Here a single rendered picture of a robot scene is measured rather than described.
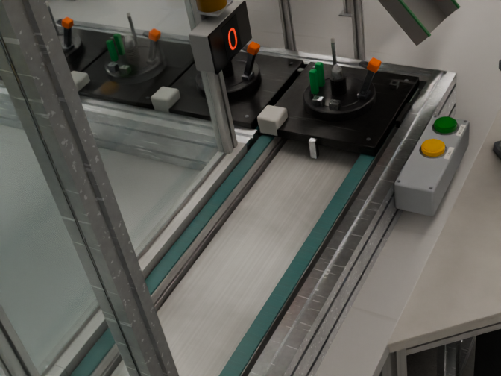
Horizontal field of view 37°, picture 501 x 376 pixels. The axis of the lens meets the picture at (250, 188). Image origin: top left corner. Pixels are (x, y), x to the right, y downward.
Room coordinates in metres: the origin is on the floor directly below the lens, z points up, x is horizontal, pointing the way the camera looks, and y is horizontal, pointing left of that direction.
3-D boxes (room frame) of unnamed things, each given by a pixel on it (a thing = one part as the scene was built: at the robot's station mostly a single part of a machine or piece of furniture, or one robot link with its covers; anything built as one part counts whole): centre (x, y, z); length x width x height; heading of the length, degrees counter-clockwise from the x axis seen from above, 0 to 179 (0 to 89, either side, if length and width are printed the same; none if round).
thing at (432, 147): (1.02, -0.33, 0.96); 0.04 x 0.04 x 0.02
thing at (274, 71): (1.37, 0.00, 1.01); 0.24 x 0.24 x 0.13; 54
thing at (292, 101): (1.22, -0.21, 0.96); 0.24 x 0.24 x 0.02; 54
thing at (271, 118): (1.20, -0.07, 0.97); 0.05 x 0.05 x 0.04; 54
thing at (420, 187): (1.02, -0.33, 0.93); 0.21 x 0.07 x 0.06; 144
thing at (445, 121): (1.08, -0.37, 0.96); 0.04 x 0.04 x 0.02
